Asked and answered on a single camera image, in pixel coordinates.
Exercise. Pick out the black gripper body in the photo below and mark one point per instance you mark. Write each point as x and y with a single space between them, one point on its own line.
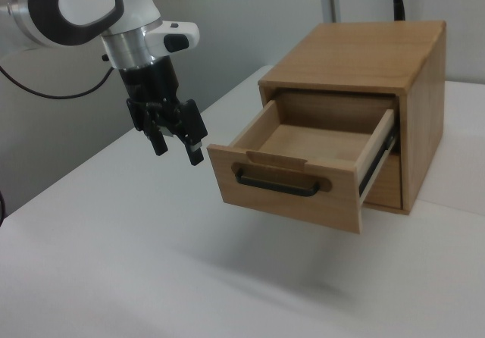
149 82

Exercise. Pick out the black metal drawer slide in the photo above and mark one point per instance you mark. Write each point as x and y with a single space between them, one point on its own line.
373 169

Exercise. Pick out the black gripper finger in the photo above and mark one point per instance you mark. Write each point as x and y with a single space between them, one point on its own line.
159 143
194 133

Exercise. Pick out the wooden drawer with notched front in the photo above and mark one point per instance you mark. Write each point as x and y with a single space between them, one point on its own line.
284 205

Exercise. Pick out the wooden cabinet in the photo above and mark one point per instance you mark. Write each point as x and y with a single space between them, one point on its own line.
360 50

